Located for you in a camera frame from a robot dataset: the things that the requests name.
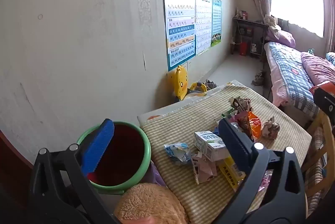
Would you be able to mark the reddish paper ball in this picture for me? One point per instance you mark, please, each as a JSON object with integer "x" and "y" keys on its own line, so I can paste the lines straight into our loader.
{"x": 271, "y": 129}

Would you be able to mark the yellow duck toy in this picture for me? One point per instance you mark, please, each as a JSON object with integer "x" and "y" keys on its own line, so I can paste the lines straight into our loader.
{"x": 179, "y": 82}

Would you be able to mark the orange wrapper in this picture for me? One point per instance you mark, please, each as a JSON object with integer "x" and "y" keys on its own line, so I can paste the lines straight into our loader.
{"x": 256, "y": 125}

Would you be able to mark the blue letter wall poster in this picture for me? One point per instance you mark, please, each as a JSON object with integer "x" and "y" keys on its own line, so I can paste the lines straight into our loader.
{"x": 180, "y": 27}

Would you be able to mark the wooden chair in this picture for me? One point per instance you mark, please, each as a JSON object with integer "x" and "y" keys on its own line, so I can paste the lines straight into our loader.
{"x": 323, "y": 129}

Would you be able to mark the red bin with green rim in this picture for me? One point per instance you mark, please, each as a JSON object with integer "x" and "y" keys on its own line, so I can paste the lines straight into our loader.
{"x": 123, "y": 150}

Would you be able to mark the purple plastic bag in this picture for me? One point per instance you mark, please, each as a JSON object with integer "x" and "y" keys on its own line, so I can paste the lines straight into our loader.
{"x": 157, "y": 176}

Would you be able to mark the yellow packet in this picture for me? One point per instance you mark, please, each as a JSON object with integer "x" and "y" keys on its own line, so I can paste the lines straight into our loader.
{"x": 230, "y": 174}

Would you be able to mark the purple pillow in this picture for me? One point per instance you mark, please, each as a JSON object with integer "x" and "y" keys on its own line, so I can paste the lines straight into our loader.
{"x": 282, "y": 36}

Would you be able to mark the maroon snack wrapper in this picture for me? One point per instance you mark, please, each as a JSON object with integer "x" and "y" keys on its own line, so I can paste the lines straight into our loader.
{"x": 243, "y": 123}

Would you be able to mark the white chart wall poster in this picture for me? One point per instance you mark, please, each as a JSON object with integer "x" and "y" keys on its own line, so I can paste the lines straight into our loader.
{"x": 203, "y": 25}

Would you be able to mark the white green milk carton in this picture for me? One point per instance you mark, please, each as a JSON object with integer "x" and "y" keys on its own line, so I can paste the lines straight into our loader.
{"x": 209, "y": 144}

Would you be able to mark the dark shelf table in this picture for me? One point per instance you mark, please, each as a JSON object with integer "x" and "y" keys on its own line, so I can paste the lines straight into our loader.
{"x": 248, "y": 23}

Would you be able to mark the green snack wrapper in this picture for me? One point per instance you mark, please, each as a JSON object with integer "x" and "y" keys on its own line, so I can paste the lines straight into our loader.
{"x": 227, "y": 114}

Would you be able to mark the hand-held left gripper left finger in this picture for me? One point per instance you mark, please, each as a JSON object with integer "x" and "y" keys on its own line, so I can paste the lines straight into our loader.
{"x": 97, "y": 148}

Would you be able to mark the peach fleece cloth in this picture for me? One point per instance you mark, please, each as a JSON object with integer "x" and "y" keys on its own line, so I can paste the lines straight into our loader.
{"x": 146, "y": 200}

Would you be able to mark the pink blanket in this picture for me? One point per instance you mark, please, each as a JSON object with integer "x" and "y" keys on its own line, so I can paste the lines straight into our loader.
{"x": 318, "y": 69}

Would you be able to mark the pair of shoes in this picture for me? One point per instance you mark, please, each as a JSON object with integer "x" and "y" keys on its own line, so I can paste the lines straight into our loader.
{"x": 259, "y": 78}

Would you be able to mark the pink white torn wrapper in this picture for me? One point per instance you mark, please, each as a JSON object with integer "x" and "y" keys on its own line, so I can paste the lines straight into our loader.
{"x": 204, "y": 169}

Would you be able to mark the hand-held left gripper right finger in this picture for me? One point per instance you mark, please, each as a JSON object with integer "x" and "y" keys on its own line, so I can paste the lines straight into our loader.
{"x": 233, "y": 141}

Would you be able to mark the yellow ride-on toy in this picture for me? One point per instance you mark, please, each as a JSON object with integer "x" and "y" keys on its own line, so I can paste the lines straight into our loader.
{"x": 197, "y": 87}

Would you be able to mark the grey crumpled cloth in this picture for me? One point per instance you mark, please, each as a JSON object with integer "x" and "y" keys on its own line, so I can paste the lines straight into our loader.
{"x": 210, "y": 84}

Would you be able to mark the bed with checked quilt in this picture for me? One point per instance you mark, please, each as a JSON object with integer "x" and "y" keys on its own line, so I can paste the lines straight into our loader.
{"x": 288, "y": 74}

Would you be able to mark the blue white crumpled wrapper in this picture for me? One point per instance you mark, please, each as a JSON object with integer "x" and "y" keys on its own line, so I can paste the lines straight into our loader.
{"x": 178, "y": 152}

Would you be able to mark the green striped table cloth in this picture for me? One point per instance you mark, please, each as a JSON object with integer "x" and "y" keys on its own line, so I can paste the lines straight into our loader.
{"x": 183, "y": 121}

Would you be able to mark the beige paper wrapper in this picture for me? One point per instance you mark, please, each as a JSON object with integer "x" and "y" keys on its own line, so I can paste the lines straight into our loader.
{"x": 240, "y": 103}

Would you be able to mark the teal chart wall poster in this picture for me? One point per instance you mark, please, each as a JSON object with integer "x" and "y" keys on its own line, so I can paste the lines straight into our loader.
{"x": 216, "y": 22}

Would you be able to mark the brown wooden door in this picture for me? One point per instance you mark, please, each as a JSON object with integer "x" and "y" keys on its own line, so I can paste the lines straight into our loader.
{"x": 10, "y": 161}

